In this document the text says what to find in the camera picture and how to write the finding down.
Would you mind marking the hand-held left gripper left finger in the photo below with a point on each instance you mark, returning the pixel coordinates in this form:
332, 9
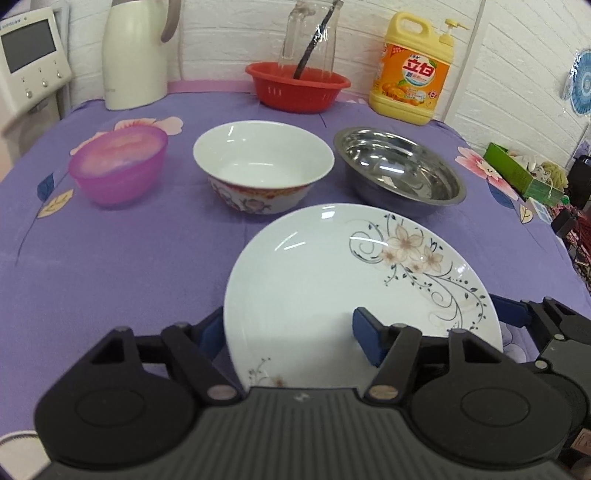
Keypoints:
211, 336

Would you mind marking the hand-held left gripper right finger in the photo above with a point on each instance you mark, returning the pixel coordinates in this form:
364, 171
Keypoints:
367, 339

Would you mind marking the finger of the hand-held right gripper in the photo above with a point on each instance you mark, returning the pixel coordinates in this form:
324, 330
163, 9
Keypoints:
510, 311

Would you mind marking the white floral plate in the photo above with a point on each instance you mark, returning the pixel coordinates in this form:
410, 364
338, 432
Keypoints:
314, 286

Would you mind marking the small blue white box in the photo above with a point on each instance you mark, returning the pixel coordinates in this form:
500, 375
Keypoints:
540, 212

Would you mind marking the purple floral tablecloth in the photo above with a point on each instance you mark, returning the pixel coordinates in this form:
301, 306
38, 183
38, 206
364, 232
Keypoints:
115, 277

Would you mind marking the green cardboard box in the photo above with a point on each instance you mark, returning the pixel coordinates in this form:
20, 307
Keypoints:
512, 170

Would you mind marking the dark box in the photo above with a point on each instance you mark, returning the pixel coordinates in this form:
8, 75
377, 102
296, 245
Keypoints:
581, 182

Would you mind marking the stainless steel bowl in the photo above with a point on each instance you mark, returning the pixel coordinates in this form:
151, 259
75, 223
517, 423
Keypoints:
397, 170

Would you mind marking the white bowl with floral band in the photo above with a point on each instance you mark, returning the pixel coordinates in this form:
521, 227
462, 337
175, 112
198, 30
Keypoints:
258, 157

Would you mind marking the pink plastic bowl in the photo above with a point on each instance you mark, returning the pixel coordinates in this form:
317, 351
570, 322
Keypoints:
115, 166

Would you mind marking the white object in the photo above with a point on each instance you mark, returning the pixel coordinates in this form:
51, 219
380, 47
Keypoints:
18, 454

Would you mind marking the red plastic basket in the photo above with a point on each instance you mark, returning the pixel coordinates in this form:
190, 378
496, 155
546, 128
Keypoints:
295, 94

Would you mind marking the yellow detergent bottle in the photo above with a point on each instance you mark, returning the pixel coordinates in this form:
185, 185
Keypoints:
411, 69

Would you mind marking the white thermos jug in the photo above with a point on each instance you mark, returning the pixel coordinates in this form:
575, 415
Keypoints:
134, 55

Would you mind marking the clear glass jar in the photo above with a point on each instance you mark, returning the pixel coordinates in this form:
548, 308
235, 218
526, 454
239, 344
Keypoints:
300, 32

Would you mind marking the white appliance with screen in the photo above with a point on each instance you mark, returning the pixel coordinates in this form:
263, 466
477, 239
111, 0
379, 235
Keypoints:
27, 55

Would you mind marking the blue round wall ornament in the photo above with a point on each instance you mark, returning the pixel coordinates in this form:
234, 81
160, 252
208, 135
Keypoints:
579, 83

